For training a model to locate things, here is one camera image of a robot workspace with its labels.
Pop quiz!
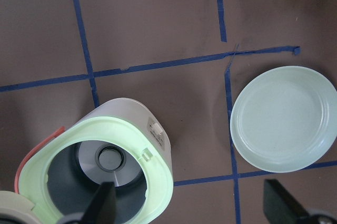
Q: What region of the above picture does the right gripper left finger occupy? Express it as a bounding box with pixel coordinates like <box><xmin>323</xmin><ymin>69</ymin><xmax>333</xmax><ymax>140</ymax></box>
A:
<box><xmin>81</xmin><ymin>182</ymin><xmax>116</xmax><ymax>223</ymax></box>

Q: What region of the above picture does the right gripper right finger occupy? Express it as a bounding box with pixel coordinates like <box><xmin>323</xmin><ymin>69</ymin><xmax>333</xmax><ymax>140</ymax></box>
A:
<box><xmin>263</xmin><ymin>179</ymin><xmax>310</xmax><ymax>223</ymax></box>

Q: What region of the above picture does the white rice cooker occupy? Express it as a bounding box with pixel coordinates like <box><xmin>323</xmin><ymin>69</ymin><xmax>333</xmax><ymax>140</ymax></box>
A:
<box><xmin>1</xmin><ymin>98</ymin><xmax>173</xmax><ymax>223</ymax></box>

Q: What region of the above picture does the left mint green plate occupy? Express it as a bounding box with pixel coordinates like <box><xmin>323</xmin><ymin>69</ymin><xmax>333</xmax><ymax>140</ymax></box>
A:
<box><xmin>230</xmin><ymin>66</ymin><xmax>336</xmax><ymax>173</ymax></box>

